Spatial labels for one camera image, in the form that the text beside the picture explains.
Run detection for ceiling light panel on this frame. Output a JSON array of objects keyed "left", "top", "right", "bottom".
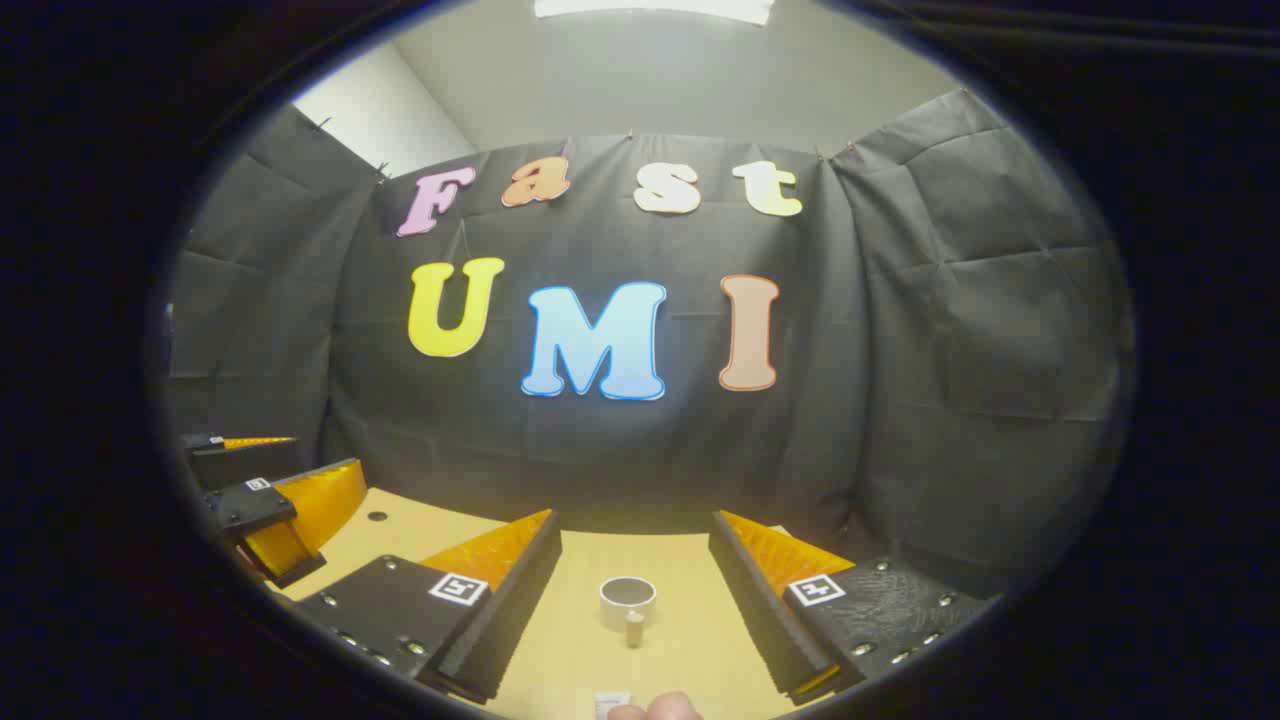
[{"left": 533, "top": 0, "right": 776, "bottom": 27}]

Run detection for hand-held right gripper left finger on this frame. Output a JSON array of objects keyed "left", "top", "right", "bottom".
[{"left": 293, "top": 508, "right": 563, "bottom": 706}]

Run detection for white cup with wooden handle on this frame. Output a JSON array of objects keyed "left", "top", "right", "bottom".
[{"left": 598, "top": 576, "right": 658, "bottom": 649}]

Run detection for light wooden desktop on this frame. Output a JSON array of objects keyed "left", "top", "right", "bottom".
[{"left": 270, "top": 487, "right": 831, "bottom": 720}]

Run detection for black backdrop cloth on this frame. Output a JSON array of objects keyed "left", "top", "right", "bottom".
[{"left": 165, "top": 88, "right": 1136, "bottom": 601}]

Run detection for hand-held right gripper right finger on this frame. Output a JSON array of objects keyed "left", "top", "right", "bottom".
[{"left": 708, "top": 510, "right": 1001, "bottom": 706}]

